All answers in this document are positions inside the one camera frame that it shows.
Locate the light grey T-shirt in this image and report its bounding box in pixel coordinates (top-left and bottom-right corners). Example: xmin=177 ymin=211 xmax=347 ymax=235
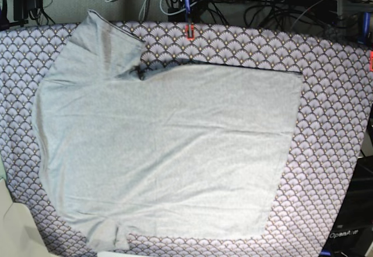
xmin=32 ymin=10 xmax=303 ymax=251

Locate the blue orange table clamp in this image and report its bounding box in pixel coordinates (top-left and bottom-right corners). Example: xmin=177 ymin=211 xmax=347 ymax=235
xmin=184 ymin=0 xmax=194 ymax=40

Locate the purple fan-pattern tablecloth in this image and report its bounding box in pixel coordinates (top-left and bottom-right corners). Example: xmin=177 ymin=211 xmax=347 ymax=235
xmin=1 ymin=22 xmax=372 ymax=256

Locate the blue clamp right side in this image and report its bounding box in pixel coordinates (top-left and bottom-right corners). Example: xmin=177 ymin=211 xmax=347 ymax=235
xmin=358 ymin=12 xmax=371 ymax=44

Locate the orange clamp right edge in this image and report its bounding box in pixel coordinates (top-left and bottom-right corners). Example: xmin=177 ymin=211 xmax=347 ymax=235
xmin=370 ymin=51 xmax=373 ymax=72

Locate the black OpenArm box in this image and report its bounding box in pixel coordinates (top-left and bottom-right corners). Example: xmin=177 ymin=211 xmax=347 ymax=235
xmin=320 ymin=156 xmax=372 ymax=256

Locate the white panel bottom left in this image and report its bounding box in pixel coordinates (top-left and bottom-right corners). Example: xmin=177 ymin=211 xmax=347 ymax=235
xmin=0 ymin=179 xmax=50 ymax=256

